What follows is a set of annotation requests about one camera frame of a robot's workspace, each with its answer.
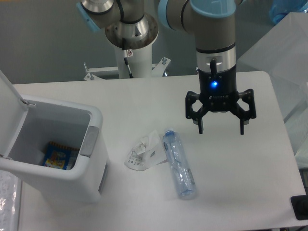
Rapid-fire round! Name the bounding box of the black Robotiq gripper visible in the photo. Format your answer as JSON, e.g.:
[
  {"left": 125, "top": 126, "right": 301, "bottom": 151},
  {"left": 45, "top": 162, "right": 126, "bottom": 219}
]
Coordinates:
[{"left": 185, "top": 65, "right": 257, "bottom": 135}]

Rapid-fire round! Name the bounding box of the translucent plastic box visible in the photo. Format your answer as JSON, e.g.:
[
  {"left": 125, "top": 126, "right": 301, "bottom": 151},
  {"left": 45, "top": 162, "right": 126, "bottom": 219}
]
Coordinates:
[{"left": 238, "top": 13, "right": 308, "bottom": 169}]

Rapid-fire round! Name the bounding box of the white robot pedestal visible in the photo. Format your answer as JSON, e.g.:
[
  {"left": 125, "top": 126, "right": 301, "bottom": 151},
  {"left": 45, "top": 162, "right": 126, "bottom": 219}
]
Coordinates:
[{"left": 114, "top": 45, "right": 152, "bottom": 79}]

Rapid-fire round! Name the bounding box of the blue snack packet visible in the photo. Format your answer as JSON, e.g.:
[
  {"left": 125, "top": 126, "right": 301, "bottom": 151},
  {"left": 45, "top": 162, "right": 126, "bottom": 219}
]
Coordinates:
[{"left": 41, "top": 141, "right": 79, "bottom": 170}]

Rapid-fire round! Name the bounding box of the crumpled white plastic wrapper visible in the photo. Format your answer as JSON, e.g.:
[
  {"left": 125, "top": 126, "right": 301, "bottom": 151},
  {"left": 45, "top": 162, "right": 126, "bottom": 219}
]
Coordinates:
[{"left": 124, "top": 130, "right": 167, "bottom": 171}]

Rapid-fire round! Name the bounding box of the clear plastic sheet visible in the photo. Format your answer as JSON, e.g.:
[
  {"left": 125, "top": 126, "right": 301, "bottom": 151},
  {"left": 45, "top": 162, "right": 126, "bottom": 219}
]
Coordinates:
[{"left": 0, "top": 170, "right": 22, "bottom": 231}]

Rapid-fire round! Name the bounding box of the white trash can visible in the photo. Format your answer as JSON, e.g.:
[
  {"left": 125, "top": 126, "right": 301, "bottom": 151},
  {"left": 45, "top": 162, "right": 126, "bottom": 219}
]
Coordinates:
[{"left": 0, "top": 95, "right": 108, "bottom": 203}]

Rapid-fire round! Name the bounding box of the blue water jug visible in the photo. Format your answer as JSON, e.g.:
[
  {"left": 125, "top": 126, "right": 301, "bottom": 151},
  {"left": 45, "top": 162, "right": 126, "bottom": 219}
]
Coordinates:
[{"left": 269, "top": 0, "right": 308, "bottom": 25}]

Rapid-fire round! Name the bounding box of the black device at edge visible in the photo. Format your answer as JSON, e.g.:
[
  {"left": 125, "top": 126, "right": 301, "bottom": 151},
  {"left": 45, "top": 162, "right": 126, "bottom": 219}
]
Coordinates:
[{"left": 290, "top": 195, "right": 308, "bottom": 220}]

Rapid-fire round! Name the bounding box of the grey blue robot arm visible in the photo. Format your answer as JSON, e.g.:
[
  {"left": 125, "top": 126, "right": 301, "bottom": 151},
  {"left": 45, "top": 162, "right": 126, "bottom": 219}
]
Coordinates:
[{"left": 77, "top": 0, "right": 257, "bottom": 133}]

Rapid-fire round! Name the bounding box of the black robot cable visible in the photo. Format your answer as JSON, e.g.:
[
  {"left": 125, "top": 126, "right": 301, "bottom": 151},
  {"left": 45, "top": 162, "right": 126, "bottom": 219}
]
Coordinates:
[{"left": 122, "top": 38, "right": 134, "bottom": 79}]

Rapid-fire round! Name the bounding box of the clear plastic water bottle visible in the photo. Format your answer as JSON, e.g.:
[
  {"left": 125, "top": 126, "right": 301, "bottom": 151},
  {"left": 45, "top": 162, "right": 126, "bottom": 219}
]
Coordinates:
[{"left": 163, "top": 128, "right": 196, "bottom": 200}]

